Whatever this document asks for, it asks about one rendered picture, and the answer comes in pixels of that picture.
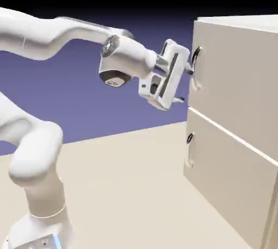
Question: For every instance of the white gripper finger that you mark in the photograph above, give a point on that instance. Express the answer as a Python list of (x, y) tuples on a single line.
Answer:
[(188, 68), (179, 99)]

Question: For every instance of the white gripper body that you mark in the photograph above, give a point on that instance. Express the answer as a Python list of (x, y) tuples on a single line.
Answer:
[(175, 72)]

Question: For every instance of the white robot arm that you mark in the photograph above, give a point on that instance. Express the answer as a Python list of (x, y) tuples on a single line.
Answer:
[(65, 33)]

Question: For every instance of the beige cabinet door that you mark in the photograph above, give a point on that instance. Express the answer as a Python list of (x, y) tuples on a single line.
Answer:
[(236, 79), (228, 177)]

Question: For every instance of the beige cabinet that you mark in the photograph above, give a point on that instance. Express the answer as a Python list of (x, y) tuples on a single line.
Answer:
[(234, 122)]

